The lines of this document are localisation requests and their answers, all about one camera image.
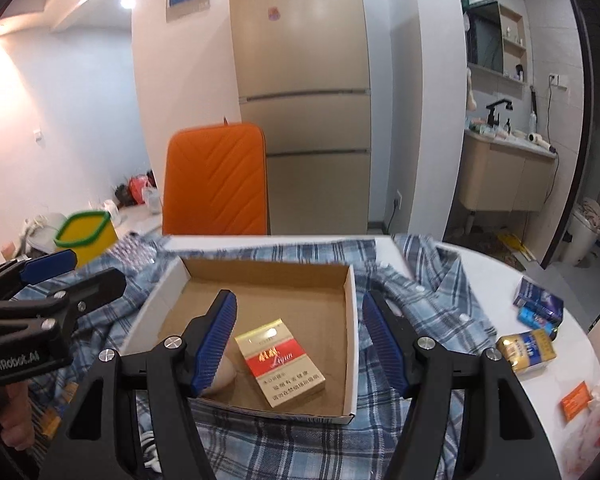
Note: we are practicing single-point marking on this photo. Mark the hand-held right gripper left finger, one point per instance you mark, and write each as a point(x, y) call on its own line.
point(215, 345)

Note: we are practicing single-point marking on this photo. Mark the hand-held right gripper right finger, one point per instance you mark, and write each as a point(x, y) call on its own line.
point(385, 345)

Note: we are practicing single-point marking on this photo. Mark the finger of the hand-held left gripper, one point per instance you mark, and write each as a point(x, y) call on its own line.
point(97, 287)
point(50, 265)

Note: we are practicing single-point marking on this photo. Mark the beige soft lump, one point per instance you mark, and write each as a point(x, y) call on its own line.
point(225, 377)

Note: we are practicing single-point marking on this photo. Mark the red gold cigarette pack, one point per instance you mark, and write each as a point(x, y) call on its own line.
point(275, 360)

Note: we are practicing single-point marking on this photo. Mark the shallow cardboard box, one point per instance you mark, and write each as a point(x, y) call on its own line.
point(300, 290)

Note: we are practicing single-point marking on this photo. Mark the person's left hand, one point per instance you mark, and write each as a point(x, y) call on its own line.
point(17, 415)

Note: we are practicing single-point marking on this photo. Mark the yellow container green rim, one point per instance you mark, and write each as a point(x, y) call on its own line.
point(87, 247)

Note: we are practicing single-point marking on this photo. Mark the rhinestone sheet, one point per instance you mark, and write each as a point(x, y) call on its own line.
point(135, 254)

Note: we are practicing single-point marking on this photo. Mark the blue plaid shirt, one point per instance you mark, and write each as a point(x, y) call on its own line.
point(430, 285)

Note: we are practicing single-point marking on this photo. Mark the dark bag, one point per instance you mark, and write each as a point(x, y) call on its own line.
point(121, 195)

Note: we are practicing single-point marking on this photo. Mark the gold blue pack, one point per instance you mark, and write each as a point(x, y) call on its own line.
point(525, 352)

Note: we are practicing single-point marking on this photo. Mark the light blue small pack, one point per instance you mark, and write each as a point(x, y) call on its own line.
point(535, 322)

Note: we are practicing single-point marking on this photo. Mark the orange padded chair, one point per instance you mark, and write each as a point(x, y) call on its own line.
point(215, 180)

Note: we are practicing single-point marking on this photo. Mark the dark blue small box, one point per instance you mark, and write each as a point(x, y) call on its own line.
point(540, 297)

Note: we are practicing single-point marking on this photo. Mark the yellow floor items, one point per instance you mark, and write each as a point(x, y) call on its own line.
point(511, 242)

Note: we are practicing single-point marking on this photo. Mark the orange card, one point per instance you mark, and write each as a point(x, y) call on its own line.
point(576, 400)

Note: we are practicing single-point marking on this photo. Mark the beige vanity cabinet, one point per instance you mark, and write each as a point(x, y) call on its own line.
point(500, 175)

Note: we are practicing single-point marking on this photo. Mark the white trash bin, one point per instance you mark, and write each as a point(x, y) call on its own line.
point(580, 240)

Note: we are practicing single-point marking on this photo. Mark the white red plastic bag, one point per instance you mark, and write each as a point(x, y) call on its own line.
point(597, 435)

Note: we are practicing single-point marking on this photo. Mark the white hair dryer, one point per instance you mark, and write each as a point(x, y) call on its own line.
point(537, 140)

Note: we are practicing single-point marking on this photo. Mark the black faucet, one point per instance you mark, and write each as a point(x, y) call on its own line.
point(495, 110)

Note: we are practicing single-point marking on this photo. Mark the beige refrigerator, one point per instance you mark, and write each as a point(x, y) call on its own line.
point(305, 60)

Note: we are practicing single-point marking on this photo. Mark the bathroom mirror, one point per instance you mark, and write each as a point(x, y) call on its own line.
point(485, 35)

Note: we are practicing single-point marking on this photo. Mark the pink fridge sticker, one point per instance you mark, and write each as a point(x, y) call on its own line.
point(274, 13)

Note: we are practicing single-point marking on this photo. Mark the low wall socket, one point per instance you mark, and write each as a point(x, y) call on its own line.
point(398, 202)

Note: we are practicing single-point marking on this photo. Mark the bathroom wall socket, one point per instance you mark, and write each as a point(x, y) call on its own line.
point(558, 80)

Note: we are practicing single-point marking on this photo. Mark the wall shelf niche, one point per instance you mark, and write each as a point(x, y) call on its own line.
point(512, 25)

